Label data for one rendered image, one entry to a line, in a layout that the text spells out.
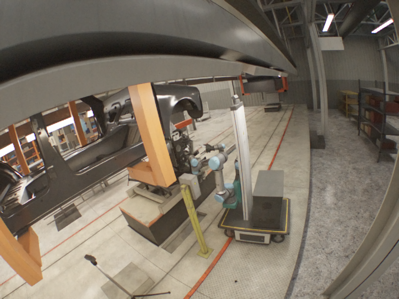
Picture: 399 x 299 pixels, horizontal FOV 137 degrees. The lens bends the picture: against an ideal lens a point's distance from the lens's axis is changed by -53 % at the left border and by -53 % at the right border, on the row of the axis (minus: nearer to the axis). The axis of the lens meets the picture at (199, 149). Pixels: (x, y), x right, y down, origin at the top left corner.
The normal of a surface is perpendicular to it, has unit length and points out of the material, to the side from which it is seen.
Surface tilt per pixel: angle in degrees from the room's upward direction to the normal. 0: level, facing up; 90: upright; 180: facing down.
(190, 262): 0
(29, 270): 90
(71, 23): 90
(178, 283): 0
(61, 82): 116
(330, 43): 90
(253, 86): 90
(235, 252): 0
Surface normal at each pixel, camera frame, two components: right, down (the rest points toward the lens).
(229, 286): -0.21, -0.92
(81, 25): 0.80, 0.04
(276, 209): -0.43, 0.39
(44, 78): 0.81, 0.44
